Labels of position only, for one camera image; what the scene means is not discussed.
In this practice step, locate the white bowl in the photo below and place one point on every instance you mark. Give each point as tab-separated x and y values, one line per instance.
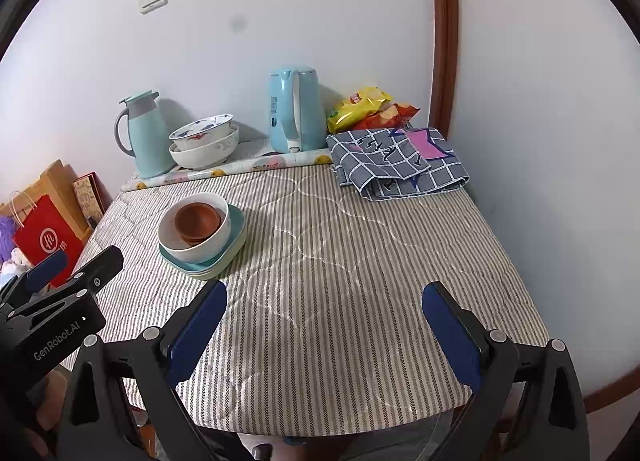
200	250

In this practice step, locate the striped quilt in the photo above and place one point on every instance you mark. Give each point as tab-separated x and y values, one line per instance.
350	291

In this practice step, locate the small brown bowl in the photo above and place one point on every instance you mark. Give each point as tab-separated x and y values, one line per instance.
197	241
197	218

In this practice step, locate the brown wooden door frame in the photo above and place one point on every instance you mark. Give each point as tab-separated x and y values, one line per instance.
445	41

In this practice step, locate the brown cardboard box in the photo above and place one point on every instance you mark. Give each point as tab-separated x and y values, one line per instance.
55	186

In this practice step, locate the patterned gift box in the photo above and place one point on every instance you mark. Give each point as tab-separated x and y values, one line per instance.
87	198

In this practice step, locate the fruit print paper roll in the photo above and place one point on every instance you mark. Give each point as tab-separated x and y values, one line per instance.
225	170

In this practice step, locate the light blue thermos jug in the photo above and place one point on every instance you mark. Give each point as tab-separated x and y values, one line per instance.
150	141

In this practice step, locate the white patterned bowls stack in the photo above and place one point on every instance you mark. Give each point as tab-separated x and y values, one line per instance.
205	157

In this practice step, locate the grey checked cloth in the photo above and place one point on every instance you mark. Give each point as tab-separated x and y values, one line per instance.
400	161

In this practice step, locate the purple plush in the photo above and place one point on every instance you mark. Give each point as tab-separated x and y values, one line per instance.
7	236

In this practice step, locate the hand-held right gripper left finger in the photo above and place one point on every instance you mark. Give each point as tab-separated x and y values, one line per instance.
197	331

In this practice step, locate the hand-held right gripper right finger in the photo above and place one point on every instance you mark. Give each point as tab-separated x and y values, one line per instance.
450	336

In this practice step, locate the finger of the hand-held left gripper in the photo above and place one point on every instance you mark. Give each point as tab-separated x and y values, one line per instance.
97	271
47	268

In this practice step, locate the fish print bowl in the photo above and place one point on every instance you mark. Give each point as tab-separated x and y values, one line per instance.
200	133

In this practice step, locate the light blue electric kettle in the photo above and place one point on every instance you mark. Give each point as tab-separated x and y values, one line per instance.
305	111

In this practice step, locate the person's left hand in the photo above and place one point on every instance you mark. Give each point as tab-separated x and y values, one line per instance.
50	406

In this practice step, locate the red paper bag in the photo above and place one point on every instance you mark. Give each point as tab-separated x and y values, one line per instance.
45	236

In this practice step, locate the yellow chip bag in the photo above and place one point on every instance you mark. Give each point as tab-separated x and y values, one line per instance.
357	108

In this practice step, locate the green square plate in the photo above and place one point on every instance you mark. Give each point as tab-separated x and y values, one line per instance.
235	253

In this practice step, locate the brown baseboard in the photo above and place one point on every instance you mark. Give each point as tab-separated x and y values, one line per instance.
605	396

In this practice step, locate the red chip bag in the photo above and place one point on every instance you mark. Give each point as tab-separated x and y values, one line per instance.
395	116

